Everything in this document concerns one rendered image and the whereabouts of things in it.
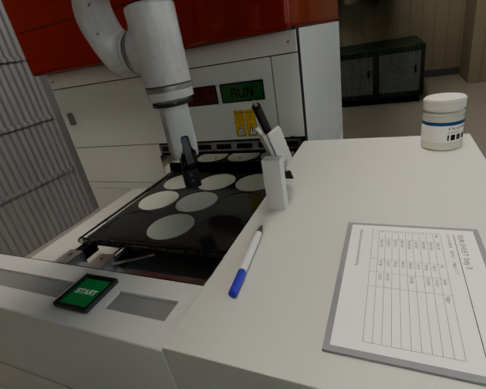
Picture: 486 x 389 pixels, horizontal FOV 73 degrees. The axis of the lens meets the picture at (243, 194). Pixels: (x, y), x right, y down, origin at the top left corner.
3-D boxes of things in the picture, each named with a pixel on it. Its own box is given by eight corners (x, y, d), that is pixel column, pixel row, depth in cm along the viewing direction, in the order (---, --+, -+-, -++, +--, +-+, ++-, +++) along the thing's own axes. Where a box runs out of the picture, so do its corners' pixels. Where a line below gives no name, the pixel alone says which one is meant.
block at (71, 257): (75, 260, 65) (69, 248, 64) (88, 262, 64) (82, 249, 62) (41, 288, 59) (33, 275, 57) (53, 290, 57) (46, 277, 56)
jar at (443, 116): (419, 140, 69) (422, 94, 65) (458, 138, 66) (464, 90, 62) (421, 151, 64) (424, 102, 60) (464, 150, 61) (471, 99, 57)
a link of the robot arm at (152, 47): (131, 91, 58) (173, 85, 54) (106, 7, 53) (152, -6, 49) (160, 82, 65) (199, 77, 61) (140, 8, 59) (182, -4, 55)
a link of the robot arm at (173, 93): (143, 87, 63) (148, 103, 64) (146, 90, 55) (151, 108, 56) (187, 79, 64) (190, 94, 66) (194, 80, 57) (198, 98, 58)
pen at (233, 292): (258, 223, 48) (227, 291, 36) (264, 223, 47) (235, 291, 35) (258, 228, 48) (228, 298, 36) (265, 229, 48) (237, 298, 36)
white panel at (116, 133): (96, 184, 123) (52, 73, 106) (312, 187, 90) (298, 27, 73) (89, 188, 121) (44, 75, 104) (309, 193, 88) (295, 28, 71)
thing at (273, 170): (275, 193, 58) (264, 119, 52) (297, 194, 56) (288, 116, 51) (264, 210, 53) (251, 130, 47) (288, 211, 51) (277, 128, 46)
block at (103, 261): (106, 265, 62) (100, 252, 61) (119, 266, 60) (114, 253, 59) (72, 294, 55) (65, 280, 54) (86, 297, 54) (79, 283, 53)
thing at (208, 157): (170, 181, 106) (163, 153, 102) (305, 182, 88) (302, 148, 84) (167, 184, 104) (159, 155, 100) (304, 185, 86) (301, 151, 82)
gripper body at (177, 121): (149, 97, 64) (164, 152, 69) (153, 103, 55) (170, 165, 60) (186, 89, 66) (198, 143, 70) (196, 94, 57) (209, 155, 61)
